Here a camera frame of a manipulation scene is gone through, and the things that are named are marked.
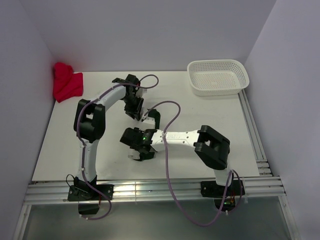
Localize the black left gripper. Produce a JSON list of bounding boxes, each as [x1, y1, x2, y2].
[[122, 94, 144, 120]]

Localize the white printed t-shirt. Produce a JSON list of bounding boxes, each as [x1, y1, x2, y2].
[[128, 107, 155, 162]]

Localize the dark green t-shirt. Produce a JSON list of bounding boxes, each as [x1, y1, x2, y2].
[[147, 108, 161, 130]]

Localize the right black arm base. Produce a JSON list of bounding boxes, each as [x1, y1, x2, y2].
[[200, 179, 246, 212]]

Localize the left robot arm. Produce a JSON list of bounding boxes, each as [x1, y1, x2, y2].
[[73, 74, 144, 200]]

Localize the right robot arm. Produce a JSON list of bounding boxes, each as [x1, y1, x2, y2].
[[120, 125, 234, 195]]

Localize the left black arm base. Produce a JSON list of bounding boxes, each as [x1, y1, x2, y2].
[[65, 174, 114, 217]]

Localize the red t-shirt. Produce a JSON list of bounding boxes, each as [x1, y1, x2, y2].
[[53, 62, 84, 103]]

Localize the white perforated plastic basket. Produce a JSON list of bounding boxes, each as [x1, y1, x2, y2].
[[187, 59, 250, 97]]

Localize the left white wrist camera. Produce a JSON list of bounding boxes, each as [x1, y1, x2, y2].
[[135, 88, 147, 98]]

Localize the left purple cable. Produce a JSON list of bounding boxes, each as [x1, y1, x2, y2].
[[76, 74, 160, 221]]

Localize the purple cable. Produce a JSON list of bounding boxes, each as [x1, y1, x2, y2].
[[76, 74, 160, 221], [142, 100, 243, 228]]

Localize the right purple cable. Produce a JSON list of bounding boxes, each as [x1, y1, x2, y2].
[[142, 100, 243, 228]]

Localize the aluminium rail frame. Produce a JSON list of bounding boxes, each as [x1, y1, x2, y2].
[[13, 91, 301, 240]]

